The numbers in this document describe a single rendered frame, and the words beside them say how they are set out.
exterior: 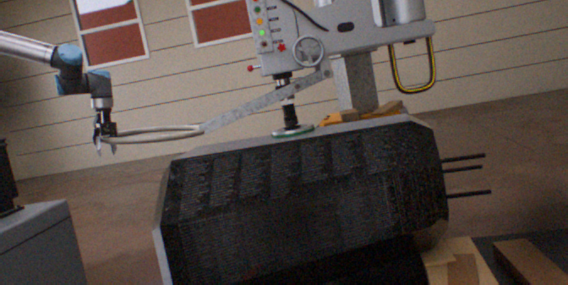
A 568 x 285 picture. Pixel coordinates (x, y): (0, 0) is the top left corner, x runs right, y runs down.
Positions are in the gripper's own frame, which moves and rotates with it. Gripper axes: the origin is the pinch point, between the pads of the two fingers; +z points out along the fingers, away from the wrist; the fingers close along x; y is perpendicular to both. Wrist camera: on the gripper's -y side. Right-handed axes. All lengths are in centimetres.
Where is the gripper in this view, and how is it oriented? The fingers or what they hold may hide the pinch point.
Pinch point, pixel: (106, 152)
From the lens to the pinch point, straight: 217.7
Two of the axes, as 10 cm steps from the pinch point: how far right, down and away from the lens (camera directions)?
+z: 0.6, 9.9, 1.1
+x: 7.9, -1.2, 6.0
